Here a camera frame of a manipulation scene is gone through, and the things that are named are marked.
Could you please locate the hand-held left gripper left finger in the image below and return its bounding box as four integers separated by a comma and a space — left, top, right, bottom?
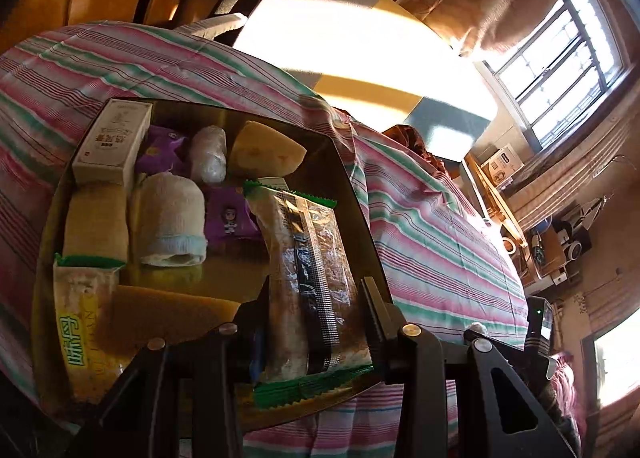
65, 275, 273, 458

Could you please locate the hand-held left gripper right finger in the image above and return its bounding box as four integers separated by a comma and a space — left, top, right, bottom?
361, 277, 576, 458

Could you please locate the gold tin box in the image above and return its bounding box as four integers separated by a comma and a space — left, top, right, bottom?
30, 98, 393, 439

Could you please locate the purple snack packet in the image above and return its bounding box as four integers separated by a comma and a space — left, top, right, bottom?
204, 187, 263, 246
135, 125, 191, 179

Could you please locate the white towel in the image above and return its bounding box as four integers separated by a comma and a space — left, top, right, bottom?
129, 173, 208, 269

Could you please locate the yellow green snack packet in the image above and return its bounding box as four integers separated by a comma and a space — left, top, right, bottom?
52, 254, 128, 404

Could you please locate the white plastic bag bundle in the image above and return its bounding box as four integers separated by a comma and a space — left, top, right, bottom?
189, 125, 230, 185

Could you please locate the yellow sponge block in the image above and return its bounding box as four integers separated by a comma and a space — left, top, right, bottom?
227, 120, 307, 179
62, 183, 130, 261

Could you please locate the white cardboard box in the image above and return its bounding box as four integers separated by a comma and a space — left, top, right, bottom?
71, 102, 153, 186

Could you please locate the pink patterned cloth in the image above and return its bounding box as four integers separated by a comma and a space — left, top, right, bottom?
547, 353, 588, 444

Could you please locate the striped bed sheet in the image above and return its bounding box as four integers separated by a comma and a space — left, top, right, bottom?
0, 20, 531, 458

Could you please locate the silver radio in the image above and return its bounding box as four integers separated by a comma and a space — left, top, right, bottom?
552, 218, 593, 261

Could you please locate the wooden side table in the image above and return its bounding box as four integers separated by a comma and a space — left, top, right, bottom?
460, 153, 531, 249

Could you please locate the striped side curtain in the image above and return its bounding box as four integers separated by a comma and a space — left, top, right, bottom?
510, 102, 640, 233

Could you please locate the white labelled box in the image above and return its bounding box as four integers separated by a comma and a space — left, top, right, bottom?
480, 144, 525, 183

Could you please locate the brown cloth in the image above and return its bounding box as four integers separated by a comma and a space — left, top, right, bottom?
382, 124, 448, 173

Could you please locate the barred window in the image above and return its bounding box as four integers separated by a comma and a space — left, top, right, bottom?
480, 0, 631, 153

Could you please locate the white bed frame rail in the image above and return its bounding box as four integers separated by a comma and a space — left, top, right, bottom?
172, 12, 248, 38

